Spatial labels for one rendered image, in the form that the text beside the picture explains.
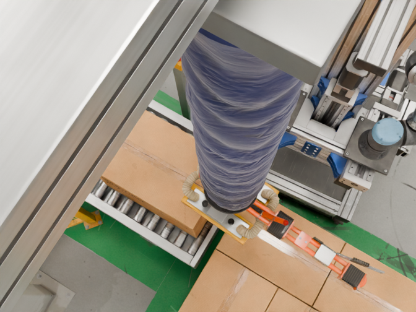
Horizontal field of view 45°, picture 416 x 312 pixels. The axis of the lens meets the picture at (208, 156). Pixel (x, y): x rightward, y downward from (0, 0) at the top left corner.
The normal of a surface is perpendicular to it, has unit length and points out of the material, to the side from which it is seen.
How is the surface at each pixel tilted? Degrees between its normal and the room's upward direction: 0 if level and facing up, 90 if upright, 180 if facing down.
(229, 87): 77
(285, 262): 0
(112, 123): 90
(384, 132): 8
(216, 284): 0
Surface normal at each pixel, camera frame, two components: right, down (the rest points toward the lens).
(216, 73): -0.43, 0.78
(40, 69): -0.02, -0.26
